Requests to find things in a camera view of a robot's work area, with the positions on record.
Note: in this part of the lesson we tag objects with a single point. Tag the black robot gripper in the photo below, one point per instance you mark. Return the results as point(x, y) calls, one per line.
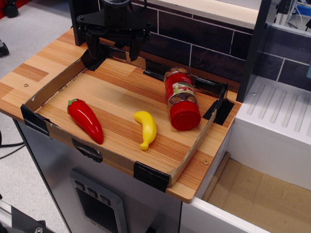
point(116, 20)

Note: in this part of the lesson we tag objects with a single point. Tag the red-lidded spice bottle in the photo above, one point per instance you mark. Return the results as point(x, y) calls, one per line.
point(181, 99)

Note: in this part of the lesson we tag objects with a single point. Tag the cardboard fence with black tape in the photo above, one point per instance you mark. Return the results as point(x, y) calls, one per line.
point(175, 162)

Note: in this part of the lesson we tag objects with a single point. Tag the red toy chili pepper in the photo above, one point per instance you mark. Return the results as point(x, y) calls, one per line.
point(84, 116)

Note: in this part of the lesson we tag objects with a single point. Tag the yellow toy banana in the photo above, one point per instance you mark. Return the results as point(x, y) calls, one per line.
point(149, 129)

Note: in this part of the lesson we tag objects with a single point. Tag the black office chair caster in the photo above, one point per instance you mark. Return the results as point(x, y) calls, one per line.
point(3, 49)

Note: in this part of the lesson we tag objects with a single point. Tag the grey toy dishwasher panel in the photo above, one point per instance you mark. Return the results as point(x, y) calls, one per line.
point(103, 207)

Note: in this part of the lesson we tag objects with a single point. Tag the white toy sink drainboard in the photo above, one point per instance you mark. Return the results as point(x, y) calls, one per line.
point(272, 132)

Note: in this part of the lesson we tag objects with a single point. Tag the dark grey left post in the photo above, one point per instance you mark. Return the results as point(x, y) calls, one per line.
point(77, 8)

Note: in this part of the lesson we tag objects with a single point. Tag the dark grey shelf post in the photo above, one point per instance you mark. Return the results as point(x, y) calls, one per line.
point(254, 53)

